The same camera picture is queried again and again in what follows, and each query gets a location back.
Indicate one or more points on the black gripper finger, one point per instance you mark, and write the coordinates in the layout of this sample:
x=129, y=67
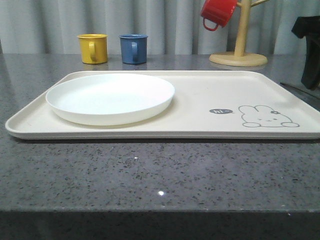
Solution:
x=308, y=27

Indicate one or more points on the white round plate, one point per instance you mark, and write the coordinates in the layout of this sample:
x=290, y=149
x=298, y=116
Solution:
x=110, y=99

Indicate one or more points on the wooden mug tree stand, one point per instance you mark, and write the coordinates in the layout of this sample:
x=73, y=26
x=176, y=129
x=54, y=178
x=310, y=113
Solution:
x=239, y=57

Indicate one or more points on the red enamel mug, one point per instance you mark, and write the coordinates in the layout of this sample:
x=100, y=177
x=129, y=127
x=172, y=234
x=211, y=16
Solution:
x=218, y=12

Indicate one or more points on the blue enamel mug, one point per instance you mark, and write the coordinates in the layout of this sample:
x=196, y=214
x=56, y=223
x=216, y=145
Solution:
x=133, y=48

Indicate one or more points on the cream rabbit serving tray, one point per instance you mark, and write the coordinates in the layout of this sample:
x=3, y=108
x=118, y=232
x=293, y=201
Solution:
x=208, y=104

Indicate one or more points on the yellow enamel mug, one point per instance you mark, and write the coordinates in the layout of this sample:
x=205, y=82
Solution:
x=93, y=48

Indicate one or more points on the grey curtain backdrop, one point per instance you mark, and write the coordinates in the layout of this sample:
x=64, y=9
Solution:
x=173, y=27

